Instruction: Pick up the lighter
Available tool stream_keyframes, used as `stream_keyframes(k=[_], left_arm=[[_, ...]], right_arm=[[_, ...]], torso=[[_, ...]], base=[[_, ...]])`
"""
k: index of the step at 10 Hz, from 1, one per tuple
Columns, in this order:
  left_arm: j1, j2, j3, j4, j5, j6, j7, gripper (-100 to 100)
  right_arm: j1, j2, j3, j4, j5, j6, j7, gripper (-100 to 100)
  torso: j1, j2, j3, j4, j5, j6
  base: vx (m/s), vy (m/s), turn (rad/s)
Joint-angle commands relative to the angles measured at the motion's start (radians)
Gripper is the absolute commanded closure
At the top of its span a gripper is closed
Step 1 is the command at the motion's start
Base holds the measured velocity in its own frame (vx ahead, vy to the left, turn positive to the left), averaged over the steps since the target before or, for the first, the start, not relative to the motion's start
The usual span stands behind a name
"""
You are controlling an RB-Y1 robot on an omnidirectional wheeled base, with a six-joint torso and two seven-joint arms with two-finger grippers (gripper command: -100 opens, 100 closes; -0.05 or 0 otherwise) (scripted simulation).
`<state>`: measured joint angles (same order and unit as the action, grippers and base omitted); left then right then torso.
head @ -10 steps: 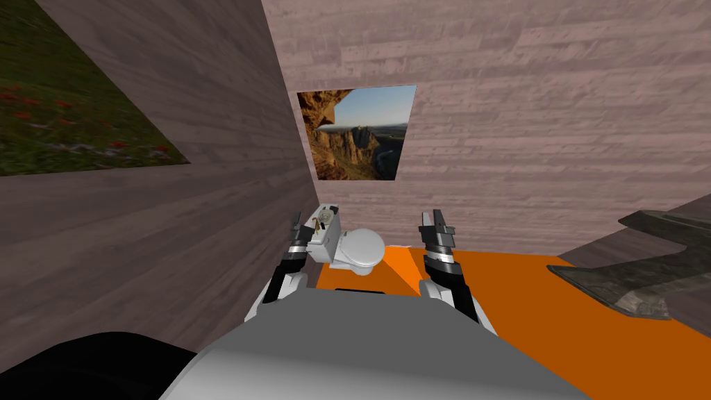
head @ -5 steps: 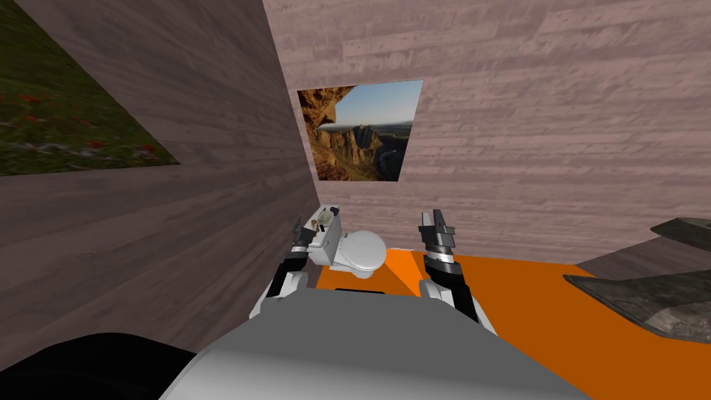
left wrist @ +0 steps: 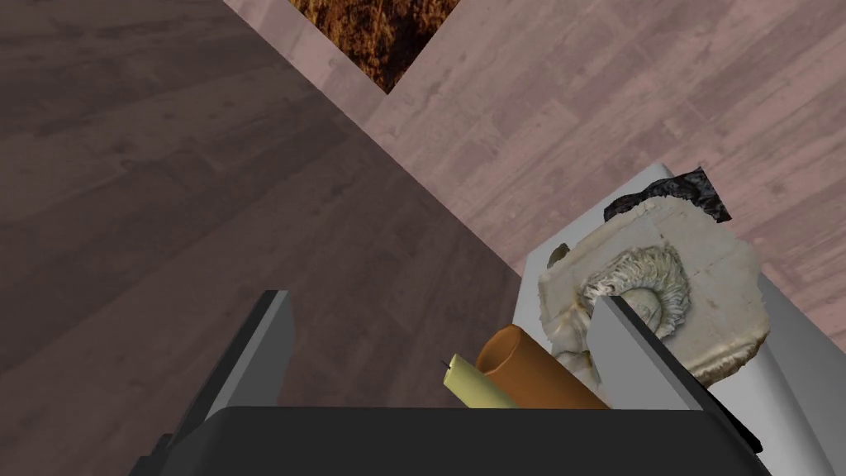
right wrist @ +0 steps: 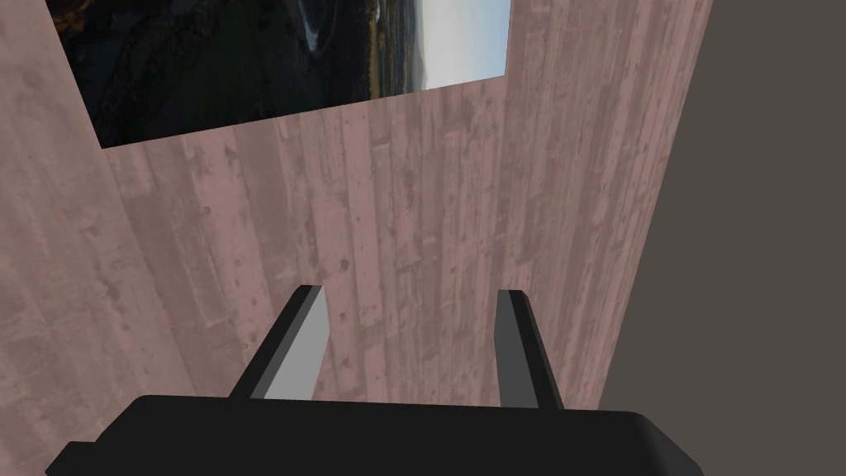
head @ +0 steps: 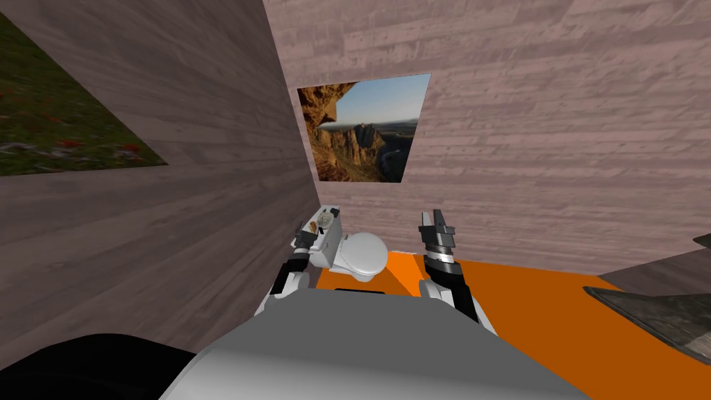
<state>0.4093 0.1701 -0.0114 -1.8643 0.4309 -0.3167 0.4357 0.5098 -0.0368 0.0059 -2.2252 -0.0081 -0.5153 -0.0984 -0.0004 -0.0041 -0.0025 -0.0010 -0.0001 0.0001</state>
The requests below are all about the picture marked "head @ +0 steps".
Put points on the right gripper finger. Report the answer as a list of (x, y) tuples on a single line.
[(439, 218), (426, 219)]

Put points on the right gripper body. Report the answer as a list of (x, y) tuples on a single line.
[(438, 239)]

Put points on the dark grey stone counter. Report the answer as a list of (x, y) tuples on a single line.
[(661, 316)]

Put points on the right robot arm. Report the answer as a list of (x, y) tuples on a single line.
[(452, 280)]

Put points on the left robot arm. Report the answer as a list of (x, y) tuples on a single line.
[(291, 278)]

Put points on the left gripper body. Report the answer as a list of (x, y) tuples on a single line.
[(305, 240)]

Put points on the canyon landscape picture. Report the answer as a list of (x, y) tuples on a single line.
[(364, 130)]

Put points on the green meadow picture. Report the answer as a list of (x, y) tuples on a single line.
[(50, 122)]

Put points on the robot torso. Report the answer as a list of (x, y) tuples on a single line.
[(366, 350)]

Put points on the white toilet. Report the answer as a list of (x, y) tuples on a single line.
[(364, 255)]

